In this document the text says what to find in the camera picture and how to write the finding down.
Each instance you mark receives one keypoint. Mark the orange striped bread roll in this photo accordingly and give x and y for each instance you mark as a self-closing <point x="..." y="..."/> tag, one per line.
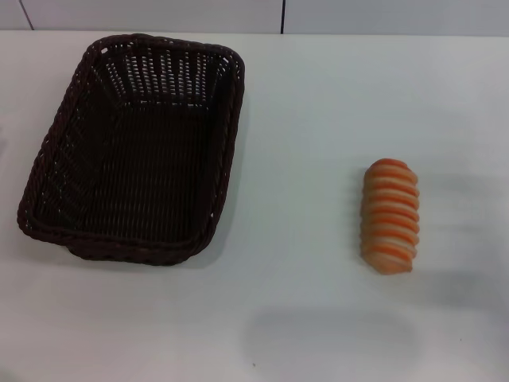
<point x="390" y="217"/>

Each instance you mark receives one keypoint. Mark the dark brown woven basket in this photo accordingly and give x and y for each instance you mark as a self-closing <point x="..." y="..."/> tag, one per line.
<point x="131" y="167"/>

